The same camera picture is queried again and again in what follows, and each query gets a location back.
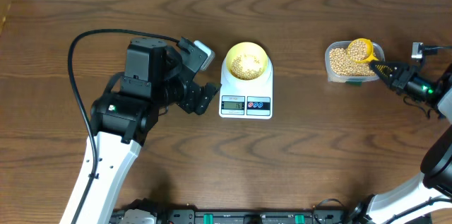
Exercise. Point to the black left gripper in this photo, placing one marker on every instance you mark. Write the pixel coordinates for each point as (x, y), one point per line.
(198, 98)

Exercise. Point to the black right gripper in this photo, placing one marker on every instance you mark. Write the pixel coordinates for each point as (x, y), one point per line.
(401, 75)

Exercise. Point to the yellow measuring scoop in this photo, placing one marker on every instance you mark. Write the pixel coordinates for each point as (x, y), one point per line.
(361, 51)

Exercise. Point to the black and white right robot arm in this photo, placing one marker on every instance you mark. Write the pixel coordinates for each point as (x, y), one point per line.
(429, 190)

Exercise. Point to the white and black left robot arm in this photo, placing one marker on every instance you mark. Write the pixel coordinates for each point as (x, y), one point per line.
(156, 75)

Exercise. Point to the soybeans in yellow bowl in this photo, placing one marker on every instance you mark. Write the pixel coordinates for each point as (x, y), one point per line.
(247, 67)

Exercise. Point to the white digital kitchen scale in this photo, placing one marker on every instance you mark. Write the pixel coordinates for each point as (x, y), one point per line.
(246, 99)

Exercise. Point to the yellow bowl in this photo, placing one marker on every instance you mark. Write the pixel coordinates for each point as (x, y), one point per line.
(246, 48)

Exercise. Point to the clear plastic container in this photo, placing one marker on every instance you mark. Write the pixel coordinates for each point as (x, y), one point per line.
(333, 77)

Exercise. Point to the soybeans in container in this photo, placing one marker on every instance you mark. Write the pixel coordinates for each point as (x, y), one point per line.
(342, 65)

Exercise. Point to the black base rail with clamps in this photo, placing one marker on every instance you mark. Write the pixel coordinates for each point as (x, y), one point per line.
(143, 211)

